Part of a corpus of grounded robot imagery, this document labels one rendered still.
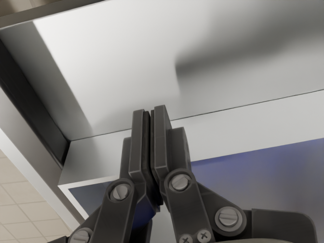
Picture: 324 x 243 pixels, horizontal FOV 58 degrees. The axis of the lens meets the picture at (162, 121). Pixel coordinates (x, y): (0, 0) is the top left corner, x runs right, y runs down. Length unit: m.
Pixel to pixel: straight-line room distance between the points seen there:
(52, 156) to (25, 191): 1.71
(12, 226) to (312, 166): 2.14
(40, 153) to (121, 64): 0.07
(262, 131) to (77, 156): 0.11
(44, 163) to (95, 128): 0.04
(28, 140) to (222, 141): 0.11
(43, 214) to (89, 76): 1.92
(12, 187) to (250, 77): 1.78
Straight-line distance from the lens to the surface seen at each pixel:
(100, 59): 0.16
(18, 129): 0.17
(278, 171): 0.23
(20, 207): 2.05
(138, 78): 0.16
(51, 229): 2.21
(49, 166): 0.19
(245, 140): 0.16
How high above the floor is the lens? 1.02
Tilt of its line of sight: 49 degrees down
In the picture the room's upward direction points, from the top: 178 degrees clockwise
